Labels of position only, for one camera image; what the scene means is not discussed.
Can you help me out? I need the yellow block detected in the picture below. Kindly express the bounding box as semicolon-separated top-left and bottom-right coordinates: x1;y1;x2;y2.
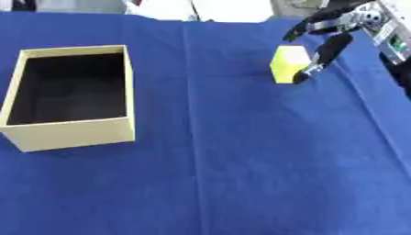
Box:
268;44;315;84

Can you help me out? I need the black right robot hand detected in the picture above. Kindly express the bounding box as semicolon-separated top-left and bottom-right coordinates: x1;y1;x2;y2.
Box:
281;0;379;85

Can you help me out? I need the tan cardboard box black inside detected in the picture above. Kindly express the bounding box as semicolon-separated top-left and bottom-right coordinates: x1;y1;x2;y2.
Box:
0;44;137;153

